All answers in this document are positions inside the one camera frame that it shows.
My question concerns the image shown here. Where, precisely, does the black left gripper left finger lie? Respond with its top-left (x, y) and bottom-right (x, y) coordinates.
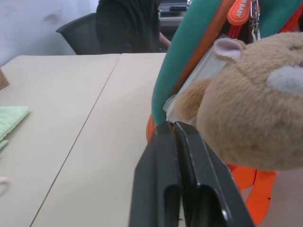
top-left (129, 122), bottom-right (182, 227)

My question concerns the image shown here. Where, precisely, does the light green cloth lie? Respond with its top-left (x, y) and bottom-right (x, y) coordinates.
top-left (0, 105), bottom-right (31, 150)

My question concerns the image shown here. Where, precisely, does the black mesh office chair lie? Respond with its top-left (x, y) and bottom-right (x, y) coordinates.
top-left (55, 12), bottom-right (102, 56)

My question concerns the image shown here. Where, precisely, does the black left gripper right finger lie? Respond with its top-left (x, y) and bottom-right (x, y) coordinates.
top-left (174, 121), bottom-right (255, 227)

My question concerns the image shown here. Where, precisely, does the grey equipment rack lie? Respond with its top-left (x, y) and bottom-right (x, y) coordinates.
top-left (158, 0), bottom-right (190, 27)

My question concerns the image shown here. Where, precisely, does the silver metal keychain clip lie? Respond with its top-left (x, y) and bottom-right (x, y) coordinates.
top-left (248, 0), bottom-right (262, 41)

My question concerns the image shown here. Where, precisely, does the brown cardboard piece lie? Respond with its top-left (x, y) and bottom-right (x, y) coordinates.
top-left (0, 67), bottom-right (10, 91)

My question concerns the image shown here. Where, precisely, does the person in black shirt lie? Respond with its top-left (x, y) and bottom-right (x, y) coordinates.
top-left (95, 0), bottom-right (171, 54)

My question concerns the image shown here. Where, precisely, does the tan plush bear toy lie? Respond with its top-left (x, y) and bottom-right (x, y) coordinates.
top-left (174, 31), bottom-right (303, 171)

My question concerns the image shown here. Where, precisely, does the orange and teal backpack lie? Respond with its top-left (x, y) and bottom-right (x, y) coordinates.
top-left (146, 0), bottom-right (303, 225)

